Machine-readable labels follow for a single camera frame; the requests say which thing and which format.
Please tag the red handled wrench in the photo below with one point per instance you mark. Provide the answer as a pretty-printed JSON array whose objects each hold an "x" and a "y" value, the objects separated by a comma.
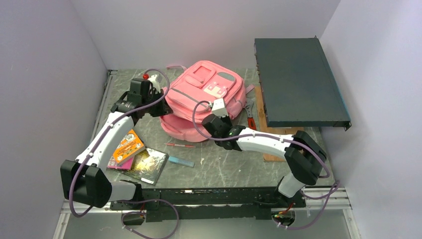
[{"x": 250, "y": 119}]

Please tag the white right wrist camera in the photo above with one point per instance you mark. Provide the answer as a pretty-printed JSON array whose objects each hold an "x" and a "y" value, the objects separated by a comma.
[{"x": 219, "y": 109}]

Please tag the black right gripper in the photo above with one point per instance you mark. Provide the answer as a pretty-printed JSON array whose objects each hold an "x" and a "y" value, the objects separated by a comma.
[{"x": 227, "y": 118}]

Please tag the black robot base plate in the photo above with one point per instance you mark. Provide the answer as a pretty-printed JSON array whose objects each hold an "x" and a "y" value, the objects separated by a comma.
[{"x": 211, "y": 203}]

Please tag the pink book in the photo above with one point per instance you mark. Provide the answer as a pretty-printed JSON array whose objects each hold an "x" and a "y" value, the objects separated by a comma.
[{"x": 127, "y": 165}]

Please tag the shiny gold foil book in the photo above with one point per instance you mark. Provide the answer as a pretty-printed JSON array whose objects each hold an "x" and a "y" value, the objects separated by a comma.
[{"x": 147, "y": 166}]

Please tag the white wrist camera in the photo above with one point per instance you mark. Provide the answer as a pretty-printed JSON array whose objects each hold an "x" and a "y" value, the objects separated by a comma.
[
  {"x": 155, "y": 81},
  {"x": 219, "y": 109}
]

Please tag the orange book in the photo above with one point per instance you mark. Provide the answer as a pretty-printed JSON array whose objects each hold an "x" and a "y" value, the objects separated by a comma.
[{"x": 130, "y": 145}]

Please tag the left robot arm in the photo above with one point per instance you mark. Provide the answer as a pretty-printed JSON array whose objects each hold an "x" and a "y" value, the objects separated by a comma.
[{"x": 83, "y": 179}]

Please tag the red pen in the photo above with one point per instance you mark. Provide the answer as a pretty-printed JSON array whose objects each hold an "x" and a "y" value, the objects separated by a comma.
[{"x": 179, "y": 145}]

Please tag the light blue eraser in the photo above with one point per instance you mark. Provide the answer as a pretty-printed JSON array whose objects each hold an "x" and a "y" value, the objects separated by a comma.
[{"x": 181, "y": 161}]

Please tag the dark green metal box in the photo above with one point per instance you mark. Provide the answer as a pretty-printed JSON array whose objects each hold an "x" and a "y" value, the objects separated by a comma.
[{"x": 297, "y": 83}]

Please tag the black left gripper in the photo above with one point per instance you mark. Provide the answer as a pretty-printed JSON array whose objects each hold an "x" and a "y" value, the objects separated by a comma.
[{"x": 164, "y": 109}]

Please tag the pink student backpack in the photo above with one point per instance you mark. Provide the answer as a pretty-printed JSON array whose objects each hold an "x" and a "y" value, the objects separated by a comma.
[{"x": 203, "y": 81}]

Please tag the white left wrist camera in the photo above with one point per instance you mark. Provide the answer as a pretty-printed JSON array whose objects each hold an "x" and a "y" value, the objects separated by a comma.
[{"x": 155, "y": 81}]

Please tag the aluminium frame rail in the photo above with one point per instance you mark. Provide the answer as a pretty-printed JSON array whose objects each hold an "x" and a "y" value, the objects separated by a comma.
[{"x": 316, "y": 198}]

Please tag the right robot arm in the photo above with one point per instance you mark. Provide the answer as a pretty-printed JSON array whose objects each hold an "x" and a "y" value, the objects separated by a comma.
[{"x": 305, "y": 158}]

